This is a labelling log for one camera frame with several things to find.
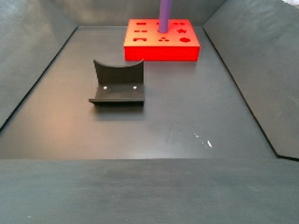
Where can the red foam shape-hole block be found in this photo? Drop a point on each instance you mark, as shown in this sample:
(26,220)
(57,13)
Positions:
(147,44)

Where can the purple round cylinder peg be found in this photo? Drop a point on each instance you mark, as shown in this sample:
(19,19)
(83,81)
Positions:
(166,5)

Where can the black curved cradle holder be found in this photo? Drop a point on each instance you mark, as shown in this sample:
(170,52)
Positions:
(121,83)

